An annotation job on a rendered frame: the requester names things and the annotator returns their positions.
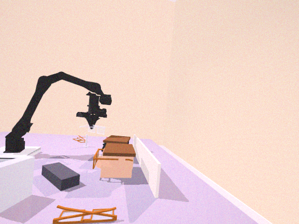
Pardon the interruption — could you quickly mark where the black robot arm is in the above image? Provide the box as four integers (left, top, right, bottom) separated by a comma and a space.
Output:
3, 71, 112, 153

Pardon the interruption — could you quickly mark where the white flat panel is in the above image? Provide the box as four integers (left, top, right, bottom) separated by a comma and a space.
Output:
133, 134, 161, 198

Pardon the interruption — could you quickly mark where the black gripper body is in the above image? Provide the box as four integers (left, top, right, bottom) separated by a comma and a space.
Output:
76, 103, 107, 118

